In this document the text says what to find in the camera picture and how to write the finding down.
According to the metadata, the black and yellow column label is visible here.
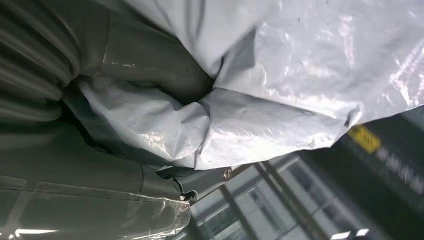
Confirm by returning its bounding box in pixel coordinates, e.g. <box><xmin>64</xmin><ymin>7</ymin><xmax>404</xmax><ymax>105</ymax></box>
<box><xmin>346</xmin><ymin>124</ymin><xmax>424</xmax><ymax>196</ymax></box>

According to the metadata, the grey window frame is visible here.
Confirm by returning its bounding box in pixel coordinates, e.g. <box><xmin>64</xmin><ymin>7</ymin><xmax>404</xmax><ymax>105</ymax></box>
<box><xmin>172</xmin><ymin>150</ymin><xmax>375</xmax><ymax>240</ymax></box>

